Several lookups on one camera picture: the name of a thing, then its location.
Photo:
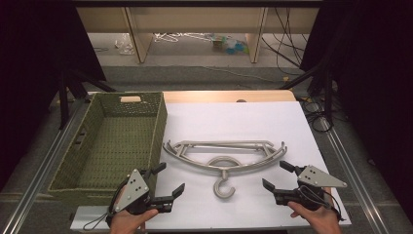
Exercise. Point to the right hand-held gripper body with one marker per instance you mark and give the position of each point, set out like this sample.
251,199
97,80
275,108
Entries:
311,182

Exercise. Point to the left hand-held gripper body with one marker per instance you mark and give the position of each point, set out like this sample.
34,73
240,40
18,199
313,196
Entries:
134,187

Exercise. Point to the green woven basket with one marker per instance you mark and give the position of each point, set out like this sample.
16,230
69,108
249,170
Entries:
123,136

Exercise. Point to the person's left hand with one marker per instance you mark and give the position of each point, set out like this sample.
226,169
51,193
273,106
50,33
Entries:
130,222

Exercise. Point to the person's right hand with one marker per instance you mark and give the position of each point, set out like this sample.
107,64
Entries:
316,219

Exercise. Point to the white board sheet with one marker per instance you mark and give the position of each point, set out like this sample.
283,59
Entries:
243,123

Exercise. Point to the black metal stand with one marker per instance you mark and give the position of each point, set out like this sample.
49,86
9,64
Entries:
328,97
64,104

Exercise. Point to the light wooden table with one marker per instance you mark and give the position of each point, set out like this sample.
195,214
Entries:
211,96

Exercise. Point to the dark curtain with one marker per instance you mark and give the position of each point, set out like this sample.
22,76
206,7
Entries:
376,81
29,65

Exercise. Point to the clear plastic bag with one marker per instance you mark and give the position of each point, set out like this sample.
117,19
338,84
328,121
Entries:
125,45

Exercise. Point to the colourful plastic clutter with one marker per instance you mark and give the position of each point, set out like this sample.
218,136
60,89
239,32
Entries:
232,45

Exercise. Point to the beige wooden desk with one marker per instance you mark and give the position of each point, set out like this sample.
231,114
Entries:
195,19

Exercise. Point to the aluminium rail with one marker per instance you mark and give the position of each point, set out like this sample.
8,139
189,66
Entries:
42,165
354,175

